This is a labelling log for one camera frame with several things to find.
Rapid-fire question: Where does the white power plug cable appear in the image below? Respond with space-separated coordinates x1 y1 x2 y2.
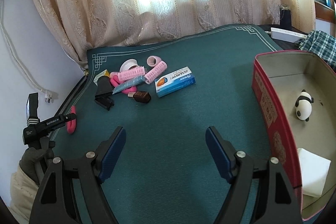
0 0 59 104

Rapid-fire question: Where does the plaid folded cloth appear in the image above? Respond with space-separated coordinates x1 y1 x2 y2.
296 30 336 71

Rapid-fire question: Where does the beige sleeve forearm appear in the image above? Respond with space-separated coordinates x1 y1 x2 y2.
7 166 38 223

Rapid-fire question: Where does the red tin box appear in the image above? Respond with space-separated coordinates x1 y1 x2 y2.
252 51 335 221

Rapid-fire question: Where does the light pink hair roller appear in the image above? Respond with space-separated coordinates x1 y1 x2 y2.
117 66 146 81

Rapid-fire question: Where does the small pink roller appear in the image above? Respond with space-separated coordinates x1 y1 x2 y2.
146 56 162 68

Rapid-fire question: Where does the white power strip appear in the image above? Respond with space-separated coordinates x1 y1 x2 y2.
270 27 307 43

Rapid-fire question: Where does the blue glitter tube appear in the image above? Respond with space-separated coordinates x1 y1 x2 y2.
113 76 146 94

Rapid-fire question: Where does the yellow green medicine box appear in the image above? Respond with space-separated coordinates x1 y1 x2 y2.
93 69 110 85

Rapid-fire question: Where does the white sponge block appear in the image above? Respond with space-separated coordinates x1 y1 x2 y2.
297 148 331 197

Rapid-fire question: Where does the dark pen holder cup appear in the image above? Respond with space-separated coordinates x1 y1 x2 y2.
280 6 292 31

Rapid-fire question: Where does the white panda toy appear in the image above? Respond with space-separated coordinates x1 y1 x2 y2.
295 89 314 122

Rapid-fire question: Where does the brown perfume bottle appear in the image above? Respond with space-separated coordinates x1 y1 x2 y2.
127 91 151 103

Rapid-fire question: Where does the pink foam curler rod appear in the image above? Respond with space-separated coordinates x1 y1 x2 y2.
110 75 137 94

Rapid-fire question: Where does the grey gloved left hand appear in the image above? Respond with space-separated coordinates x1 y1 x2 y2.
19 141 55 186

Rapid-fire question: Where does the blue orange medicine box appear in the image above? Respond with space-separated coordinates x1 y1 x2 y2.
155 67 195 98

